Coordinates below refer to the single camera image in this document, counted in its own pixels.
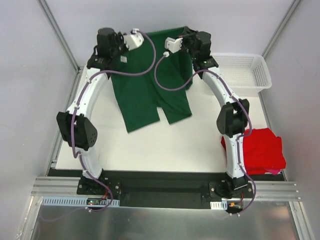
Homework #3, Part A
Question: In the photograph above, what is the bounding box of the white plastic basket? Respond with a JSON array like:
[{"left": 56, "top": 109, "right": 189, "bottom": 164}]
[{"left": 213, "top": 53, "right": 272, "bottom": 97}]

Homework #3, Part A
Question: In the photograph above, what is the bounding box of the green t shirt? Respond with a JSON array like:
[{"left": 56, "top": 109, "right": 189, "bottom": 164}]
[{"left": 111, "top": 27, "right": 193, "bottom": 133}]

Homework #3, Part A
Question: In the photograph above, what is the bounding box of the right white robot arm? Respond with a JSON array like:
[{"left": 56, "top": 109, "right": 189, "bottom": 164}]
[{"left": 181, "top": 26, "right": 252, "bottom": 199}]

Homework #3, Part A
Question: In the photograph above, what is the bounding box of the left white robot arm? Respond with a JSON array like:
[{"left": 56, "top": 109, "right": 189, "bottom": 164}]
[{"left": 56, "top": 27, "right": 144, "bottom": 195}]

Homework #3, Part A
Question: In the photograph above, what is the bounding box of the red folded t shirt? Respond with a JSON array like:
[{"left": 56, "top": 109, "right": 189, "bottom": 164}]
[{"left": 221, "top": 128, "right": 286, "bottom": 178}]

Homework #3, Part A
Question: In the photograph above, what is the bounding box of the pink folded t shirt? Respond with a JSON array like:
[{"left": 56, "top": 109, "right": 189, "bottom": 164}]
[{"left": 265, "top": 168, "right": 281, "bottom": 175}]

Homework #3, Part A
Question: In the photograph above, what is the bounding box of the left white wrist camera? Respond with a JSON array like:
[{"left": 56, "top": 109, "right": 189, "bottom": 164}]
[{"left": 122, "top": 28, "right": 144, "bottom": 51}]

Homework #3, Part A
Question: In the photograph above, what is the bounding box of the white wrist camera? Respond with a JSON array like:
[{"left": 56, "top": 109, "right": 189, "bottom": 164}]
[
  {"left": 164, "top": 37, "right": 183, "bottom": 54},
  {"left": 122, "top": 28, "right": 144, "bottom": 51}
]

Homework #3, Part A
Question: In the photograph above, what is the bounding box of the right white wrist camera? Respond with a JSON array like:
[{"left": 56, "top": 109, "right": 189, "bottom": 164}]
[{"left": 164, "top": 37, "right": 183, "bottom": 54}]

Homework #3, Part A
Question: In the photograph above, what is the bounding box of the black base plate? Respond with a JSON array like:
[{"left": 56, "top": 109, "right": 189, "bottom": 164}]
[{"left": 76, "top": 170, "right": 253, "bottom": 209}]

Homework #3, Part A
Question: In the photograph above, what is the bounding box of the aluminium frame rail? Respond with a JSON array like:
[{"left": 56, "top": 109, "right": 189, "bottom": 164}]
[{"left": 31, "top": 176, "right": 303, "bottom": 202}]

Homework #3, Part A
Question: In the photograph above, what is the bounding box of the right white cable duct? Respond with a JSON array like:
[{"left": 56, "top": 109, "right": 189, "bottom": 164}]
[{"left": 210, "top": 200, "right": 228, "bottom": 211}]

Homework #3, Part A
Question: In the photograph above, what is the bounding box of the white cable duct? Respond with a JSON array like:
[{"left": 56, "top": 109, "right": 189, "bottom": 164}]
[
  {"left": 42, "top": 196, "right": 120, "bottom": 208},
  {"left": 210, "top": 200, "right": 228, "bottom": 211}
]

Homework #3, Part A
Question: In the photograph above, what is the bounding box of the left white cable duct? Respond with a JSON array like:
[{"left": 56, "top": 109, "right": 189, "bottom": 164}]
[{"left": 42, "top": 196, "right": 120, "bottom": 208}]

